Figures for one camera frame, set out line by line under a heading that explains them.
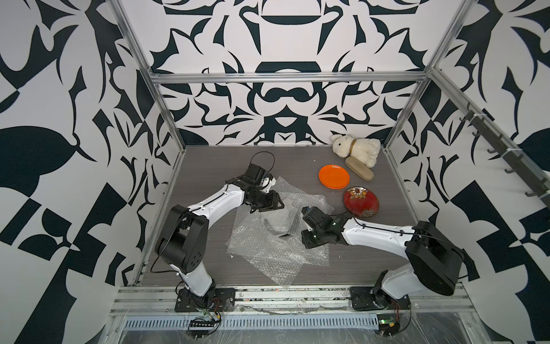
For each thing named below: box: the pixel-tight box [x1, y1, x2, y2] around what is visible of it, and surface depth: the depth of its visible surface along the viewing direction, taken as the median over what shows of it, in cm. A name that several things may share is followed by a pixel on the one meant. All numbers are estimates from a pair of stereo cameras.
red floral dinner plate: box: [343, 186, 380, 218], surface depth 102 cm
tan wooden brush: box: [344, 156, 375, 182], surface depth 110 cm
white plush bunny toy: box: [330, 134, 381, 168], surface depth 113 cm
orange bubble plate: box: [317, 164, 351, 190], surface depth 108 cm
